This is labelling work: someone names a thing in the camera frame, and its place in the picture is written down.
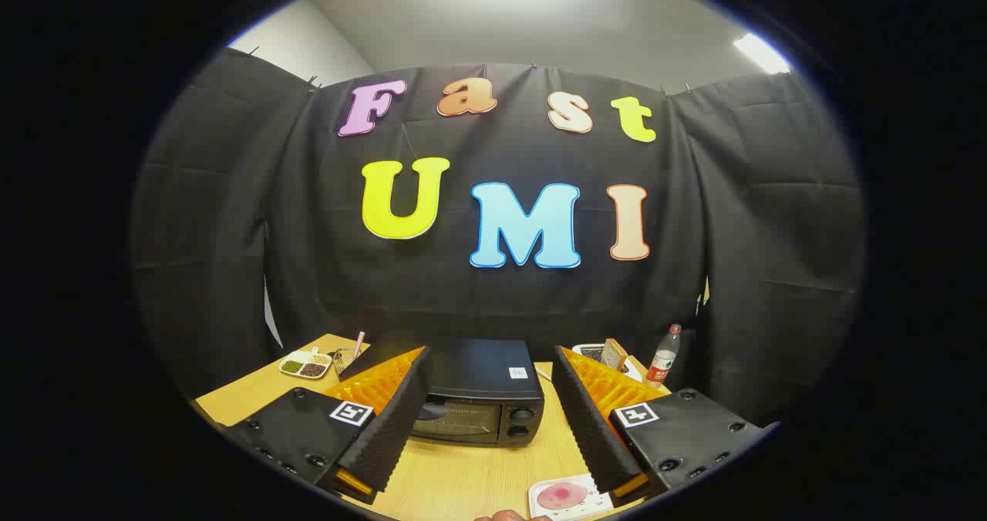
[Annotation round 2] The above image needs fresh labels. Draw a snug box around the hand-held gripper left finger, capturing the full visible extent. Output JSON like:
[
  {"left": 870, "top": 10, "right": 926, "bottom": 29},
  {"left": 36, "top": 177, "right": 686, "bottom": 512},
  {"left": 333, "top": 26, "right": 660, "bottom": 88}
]
[{"left": 231, "top": 345, "right": 433, "bottom": 505}]

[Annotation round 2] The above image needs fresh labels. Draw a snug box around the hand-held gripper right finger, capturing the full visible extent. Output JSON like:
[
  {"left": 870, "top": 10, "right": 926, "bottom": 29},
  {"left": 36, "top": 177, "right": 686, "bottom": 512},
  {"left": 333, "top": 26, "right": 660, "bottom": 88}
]
[{"left": 551, "top": 344, "right": 780, "bottom": 499}]

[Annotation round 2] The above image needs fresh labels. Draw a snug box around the pink round meat slice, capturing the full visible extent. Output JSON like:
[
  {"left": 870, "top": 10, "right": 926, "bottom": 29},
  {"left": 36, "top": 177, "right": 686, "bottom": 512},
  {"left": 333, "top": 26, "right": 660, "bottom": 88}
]
[{"left": 537, "top": 482, "right": 588, "bottom": 510}]

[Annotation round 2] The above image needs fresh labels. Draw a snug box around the white square plate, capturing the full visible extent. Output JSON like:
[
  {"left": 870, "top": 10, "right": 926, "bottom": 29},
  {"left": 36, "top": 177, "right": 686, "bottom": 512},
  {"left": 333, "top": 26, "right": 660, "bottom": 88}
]
[{"left": 528, "top": 472, "right": 615, "bottom": 521}]

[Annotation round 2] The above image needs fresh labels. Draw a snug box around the black toaster oven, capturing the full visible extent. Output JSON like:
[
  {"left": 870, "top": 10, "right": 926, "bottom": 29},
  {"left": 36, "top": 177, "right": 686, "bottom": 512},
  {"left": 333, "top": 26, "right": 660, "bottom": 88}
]
[{"left": 339, "top": 336, "right": 546, "bottom": 447}]

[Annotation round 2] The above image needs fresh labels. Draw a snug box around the white pop-up toaster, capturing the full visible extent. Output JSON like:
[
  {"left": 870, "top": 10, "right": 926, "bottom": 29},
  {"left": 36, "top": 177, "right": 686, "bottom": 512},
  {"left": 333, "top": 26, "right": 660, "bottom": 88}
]
[{"left": 571, "top": 342, "right": 645, "bottom": 383}]

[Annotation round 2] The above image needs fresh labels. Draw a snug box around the clear red label water bottle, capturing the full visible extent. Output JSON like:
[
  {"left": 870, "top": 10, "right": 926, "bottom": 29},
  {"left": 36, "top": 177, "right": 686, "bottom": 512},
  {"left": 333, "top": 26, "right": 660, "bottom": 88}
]
[{"left": 646, "top": 324, "right": 682, "bottom": 387}]

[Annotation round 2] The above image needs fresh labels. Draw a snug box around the white divided dish of beans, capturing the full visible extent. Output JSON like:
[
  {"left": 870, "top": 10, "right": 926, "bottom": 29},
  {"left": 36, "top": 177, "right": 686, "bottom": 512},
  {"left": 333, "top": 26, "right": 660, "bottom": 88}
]
[{"left": 278, "top": 348, "right": 333, "bottom": 380}]

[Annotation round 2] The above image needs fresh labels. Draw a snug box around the black backdrop cloth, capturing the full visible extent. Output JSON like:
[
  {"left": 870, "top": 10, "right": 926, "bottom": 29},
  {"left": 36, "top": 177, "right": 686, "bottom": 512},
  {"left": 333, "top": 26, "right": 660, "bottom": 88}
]
[{"left": 131, "top": 47, "right": 864, "bottom": 429}]

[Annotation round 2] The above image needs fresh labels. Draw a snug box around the ceiling light panel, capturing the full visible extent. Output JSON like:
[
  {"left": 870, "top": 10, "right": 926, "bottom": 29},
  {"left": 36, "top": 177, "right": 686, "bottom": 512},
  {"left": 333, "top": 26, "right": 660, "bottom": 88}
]
[{"left": 733, "top": 32, "right": 793, "bottom": 75}]

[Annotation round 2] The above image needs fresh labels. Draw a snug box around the pink handled wire strainer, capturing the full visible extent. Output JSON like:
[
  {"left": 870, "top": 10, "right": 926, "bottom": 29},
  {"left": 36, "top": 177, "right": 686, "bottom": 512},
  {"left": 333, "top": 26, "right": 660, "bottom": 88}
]
[{"left": 333, "top": 331, "right": 366, "bottom": 375}]

